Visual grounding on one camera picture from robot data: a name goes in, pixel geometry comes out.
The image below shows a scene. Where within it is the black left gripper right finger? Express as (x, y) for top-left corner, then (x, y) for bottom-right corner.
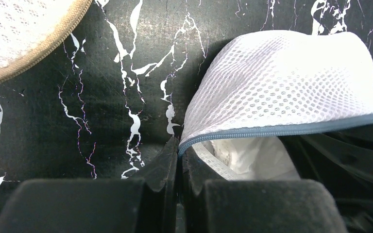
(182, 149), (347, 233)

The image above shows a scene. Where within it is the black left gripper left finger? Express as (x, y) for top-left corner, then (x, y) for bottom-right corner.
(0, 137), (179, 233)

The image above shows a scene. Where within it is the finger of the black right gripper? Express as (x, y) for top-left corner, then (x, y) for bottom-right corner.
(280, 125), (373, 206)

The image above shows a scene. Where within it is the white bra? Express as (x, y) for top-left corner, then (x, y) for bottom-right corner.
(203, 136), (301, 181)

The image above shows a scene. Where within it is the white mesh bag tan trim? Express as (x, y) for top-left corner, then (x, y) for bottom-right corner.
(0, 0), (92, 83)

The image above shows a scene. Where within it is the white mesh bag blue trim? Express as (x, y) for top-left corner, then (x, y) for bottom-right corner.
(178, 30), (373, 180)

